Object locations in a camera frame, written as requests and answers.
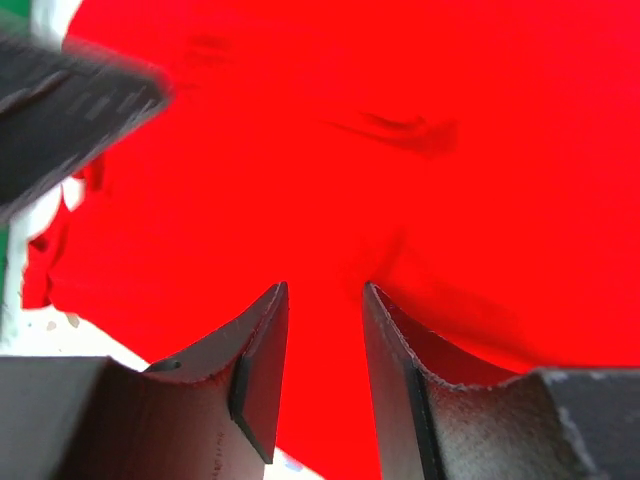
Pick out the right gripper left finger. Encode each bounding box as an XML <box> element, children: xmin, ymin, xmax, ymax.
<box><xmin>1</xmin><ymin>283</ymin><xmax>289</xmax><ymax>479</ymax></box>

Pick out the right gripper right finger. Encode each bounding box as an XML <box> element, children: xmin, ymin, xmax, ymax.
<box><xmin>362</xmin><ymin>284</ymin><xmax>639</xmax><ymax>479</ymax></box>

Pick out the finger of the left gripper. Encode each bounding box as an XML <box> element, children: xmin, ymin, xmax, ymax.
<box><xmin>1</xmin><ymin>34</ymin><xmax>171</xmax><ymax>220</ymax></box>

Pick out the red t shirt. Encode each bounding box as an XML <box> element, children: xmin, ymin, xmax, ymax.
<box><xmin>22</xmin><ymin>1</ymin><xmax>639</xmax><ymax>479</ymax></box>

